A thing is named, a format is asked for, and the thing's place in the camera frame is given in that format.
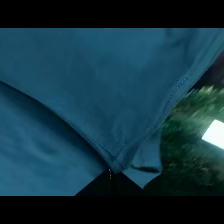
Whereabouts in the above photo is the teal T-shirt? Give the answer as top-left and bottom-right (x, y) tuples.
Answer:
(0, 27), (224, 197)

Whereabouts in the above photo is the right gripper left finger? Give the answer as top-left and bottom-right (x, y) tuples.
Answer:
(75, 169), (112, 197)

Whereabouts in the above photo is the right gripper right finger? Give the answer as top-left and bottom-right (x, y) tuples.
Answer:
(111, 171), (146, 197)

